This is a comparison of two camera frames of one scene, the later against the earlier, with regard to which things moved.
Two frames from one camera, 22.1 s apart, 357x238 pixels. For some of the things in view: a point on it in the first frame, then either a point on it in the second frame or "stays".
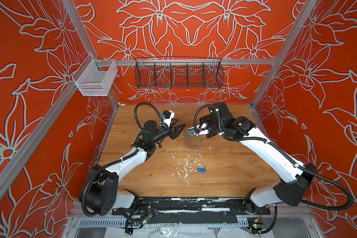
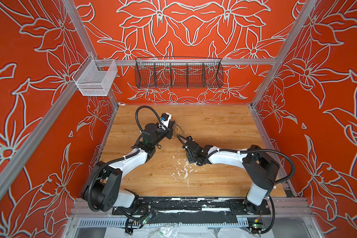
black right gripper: (206, 117) → (190, 161)
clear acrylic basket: (93, 78) stays
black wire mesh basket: (178, 72) stays
